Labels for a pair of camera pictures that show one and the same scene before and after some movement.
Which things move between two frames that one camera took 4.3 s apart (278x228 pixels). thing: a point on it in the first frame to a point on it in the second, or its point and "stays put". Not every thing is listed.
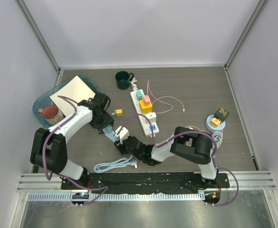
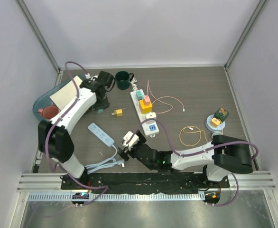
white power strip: x=146 y=127 stays put
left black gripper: x=108 y=120 to x=104 y=105
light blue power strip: x=111 y=135 to x=101 y=134
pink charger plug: x=147 y=100 stays put
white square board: x=67 y=97 stays put
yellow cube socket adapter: x=145 y=109 stays put
